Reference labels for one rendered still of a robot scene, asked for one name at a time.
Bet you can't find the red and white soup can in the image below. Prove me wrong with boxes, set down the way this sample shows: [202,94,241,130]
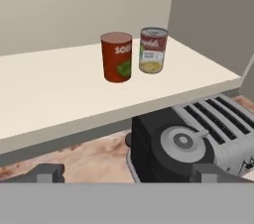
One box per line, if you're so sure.
[138,27,170,75]

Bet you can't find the cream cabinet shelf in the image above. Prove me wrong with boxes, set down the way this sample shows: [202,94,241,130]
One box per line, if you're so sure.
[0,36,243,168]

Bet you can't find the black and silver toaster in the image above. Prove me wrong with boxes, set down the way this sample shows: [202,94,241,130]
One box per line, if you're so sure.
[124,92,254,184]

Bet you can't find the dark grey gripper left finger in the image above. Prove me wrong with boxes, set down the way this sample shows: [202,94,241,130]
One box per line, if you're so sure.
[6,163,65,184]

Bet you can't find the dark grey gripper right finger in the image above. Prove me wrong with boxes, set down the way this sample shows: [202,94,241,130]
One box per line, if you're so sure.
[190,164,248,184]

